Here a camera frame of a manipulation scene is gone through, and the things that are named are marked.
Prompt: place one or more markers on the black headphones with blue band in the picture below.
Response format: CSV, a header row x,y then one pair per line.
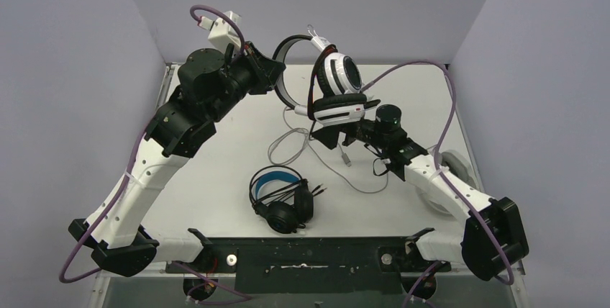
x,y
282,197

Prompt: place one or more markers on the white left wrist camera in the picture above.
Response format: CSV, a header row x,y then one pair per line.
x,y
221,34

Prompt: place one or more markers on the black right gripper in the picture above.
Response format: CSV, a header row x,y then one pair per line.
x,y
329,134

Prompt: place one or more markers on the grey white headphones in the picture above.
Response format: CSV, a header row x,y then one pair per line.
x,y
460,167

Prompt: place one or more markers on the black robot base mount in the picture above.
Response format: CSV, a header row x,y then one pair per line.
x,y
311,265

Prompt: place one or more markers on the white and black headphones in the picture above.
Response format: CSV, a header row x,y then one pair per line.
x,y
335,94

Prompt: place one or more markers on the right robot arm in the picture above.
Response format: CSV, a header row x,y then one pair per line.
x,y
492,237

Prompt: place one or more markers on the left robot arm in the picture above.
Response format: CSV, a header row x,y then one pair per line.
x,y
211,83

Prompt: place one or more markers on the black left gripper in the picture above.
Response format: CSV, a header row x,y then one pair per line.
x,y
257,68

